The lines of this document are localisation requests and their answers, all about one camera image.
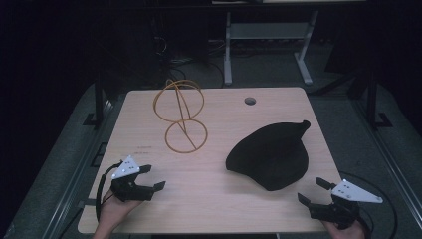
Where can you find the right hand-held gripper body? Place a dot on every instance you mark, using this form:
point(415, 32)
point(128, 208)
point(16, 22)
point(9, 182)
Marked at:
point(345, 202)

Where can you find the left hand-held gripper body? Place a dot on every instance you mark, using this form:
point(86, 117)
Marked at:
point(125, 172)

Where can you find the black hat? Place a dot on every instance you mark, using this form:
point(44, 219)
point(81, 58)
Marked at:
point(272, 156)

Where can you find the person's right hand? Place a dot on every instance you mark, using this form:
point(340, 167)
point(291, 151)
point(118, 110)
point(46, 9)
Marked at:
point(346, 232)

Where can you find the person's left hand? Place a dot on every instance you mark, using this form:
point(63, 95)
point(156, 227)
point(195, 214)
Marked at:
point(114, 210)

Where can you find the black metal stand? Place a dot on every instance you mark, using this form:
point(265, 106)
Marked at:
point(372, 99)
point(98, 99)

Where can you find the metal floor rail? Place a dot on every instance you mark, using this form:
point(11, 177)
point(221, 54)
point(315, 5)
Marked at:
point(68, 186)
point(393, 166)

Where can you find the white metal desk frame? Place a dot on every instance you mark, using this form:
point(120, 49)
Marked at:
point(265, 31)

